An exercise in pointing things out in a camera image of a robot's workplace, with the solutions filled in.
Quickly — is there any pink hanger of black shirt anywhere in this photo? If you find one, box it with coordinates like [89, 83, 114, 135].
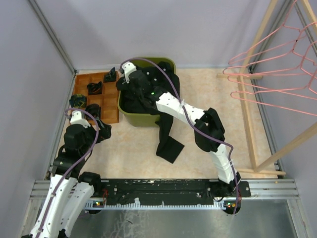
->
[222, 22, 317, 77]

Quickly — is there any pink hanger of grey shirt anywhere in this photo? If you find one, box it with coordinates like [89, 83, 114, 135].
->
[230, 74, 317, 118]

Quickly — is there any pink hanger of white shirt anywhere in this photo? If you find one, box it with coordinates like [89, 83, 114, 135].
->
[236, 37, 317, 100]

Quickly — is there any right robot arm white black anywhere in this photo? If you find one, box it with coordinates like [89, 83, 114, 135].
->
[116, 67, 241, 196]

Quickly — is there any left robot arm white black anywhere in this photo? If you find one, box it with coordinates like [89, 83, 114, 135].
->
[27, 111, 111, 238]

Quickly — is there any rolled black sock bottom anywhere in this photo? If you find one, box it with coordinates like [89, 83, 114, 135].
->
[85, 104, 101, 119]

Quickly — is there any rolled black sock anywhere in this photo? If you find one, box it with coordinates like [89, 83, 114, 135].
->
[87, 81, 103, 95]
[103, 67, 117, 83]
[85, 104, 101, 119]

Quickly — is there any green plastic basket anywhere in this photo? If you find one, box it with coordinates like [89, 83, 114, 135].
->
[117, 56, 176, 127]

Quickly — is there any orange wooden compartment tray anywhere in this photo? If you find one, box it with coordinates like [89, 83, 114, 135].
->
[73, 71, 119, 124]

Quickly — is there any rolled dark sock green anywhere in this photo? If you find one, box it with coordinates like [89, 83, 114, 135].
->
[69, 94, 87, 109]

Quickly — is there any rolled black sock centre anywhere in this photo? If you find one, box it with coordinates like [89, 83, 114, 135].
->
[87, 81, 103, 95]

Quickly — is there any rolled black sock top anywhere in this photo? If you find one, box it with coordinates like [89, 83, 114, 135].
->
[103, 67, 117, 83]

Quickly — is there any wooden clothes rack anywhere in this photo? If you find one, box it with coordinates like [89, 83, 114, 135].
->
[220, 0, 317, 176]

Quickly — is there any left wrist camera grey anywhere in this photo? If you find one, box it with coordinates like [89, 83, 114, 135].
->
[70, 110, 91, 128]

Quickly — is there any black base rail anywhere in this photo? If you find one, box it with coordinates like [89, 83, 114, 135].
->
[93, 179, 251, 206]

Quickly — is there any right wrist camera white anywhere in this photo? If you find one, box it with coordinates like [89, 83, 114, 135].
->
[120, 61, 137, 84]

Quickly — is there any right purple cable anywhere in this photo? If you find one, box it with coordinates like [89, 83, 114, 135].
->
[118, 58, 242, 214]

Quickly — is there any white cable duct strip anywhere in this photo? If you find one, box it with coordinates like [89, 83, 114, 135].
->
[84, 200, 233, 210]

